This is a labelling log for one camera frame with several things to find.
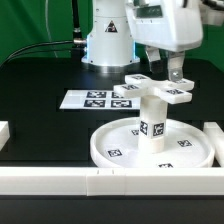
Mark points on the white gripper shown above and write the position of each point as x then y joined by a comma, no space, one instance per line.
173,25

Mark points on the white cross-shaped table base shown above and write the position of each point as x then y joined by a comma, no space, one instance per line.
138,85

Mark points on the white round table top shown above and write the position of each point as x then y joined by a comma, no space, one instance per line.
115,145

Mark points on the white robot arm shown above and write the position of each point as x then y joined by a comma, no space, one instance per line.
110,45

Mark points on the white right fence bar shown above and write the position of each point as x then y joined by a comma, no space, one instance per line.
216,136

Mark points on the white fence bar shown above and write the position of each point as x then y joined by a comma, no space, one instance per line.
216,136
4,133
110,181

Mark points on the white marker tag sheet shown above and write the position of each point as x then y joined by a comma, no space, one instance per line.
99,100

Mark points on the white front fence bar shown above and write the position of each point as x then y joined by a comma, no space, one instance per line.
110,181

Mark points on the white left fence bar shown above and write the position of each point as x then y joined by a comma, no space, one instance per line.
4,133

